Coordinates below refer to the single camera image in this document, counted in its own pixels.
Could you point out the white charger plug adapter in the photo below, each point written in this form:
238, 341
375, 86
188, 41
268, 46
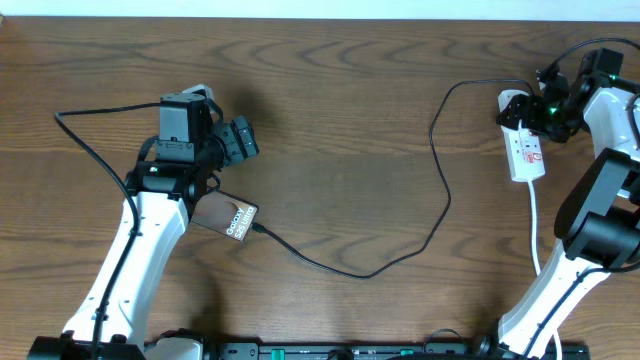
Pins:
505, 97

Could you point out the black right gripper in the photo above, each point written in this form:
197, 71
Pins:
530, 104

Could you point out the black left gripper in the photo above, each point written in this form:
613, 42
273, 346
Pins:
245, 143

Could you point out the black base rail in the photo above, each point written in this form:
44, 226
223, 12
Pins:
360, 351

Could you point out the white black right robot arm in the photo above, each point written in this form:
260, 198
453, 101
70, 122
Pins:
594, 238

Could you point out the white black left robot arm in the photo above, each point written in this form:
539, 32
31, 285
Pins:
174, 182

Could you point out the white power strip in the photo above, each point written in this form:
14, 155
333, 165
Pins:
524, 155

